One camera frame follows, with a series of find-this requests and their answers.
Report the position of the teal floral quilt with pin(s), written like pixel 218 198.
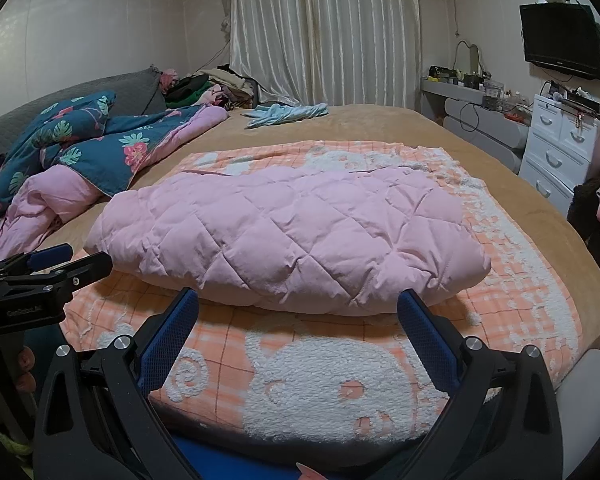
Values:
pixel 130 140

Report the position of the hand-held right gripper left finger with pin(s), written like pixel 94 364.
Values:
pixel 172 332

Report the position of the teal floral pillow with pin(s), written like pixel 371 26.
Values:
pixel 65 120

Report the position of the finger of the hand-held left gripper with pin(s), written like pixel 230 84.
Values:
pixel 50 255
pixel 87 267

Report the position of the light blue garment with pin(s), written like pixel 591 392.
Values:
pixel 285 114

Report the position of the white chest of drawers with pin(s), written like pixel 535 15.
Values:
pixel 560 155

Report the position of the grey headboard cushion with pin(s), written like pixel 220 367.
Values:
pixel 80 92

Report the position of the pink quilted jacket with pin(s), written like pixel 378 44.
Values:
pixel 290 240

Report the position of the small table mirror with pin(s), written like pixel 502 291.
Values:
pixel 467 57

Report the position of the pile of mixed clothes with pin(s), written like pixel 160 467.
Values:
pixel 210 87

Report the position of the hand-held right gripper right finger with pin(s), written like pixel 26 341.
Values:
pixel 427 332

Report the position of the grey dressing shelf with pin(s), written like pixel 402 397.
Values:
pixel 485 125

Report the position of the dark clothes heap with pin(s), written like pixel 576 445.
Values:
pixel 587 215

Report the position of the black set-top box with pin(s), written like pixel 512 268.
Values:
pixel 580 102

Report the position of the orange checked blanket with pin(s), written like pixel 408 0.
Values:
pixel 220 330

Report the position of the clutter of small bottles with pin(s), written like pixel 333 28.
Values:
pixel 485 90

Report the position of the black wall television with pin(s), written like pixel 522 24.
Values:
pixel 560 40

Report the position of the person's left hand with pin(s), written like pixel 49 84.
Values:
pixel 27 365

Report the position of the white striped curtain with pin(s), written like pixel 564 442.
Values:
pixel 325 30

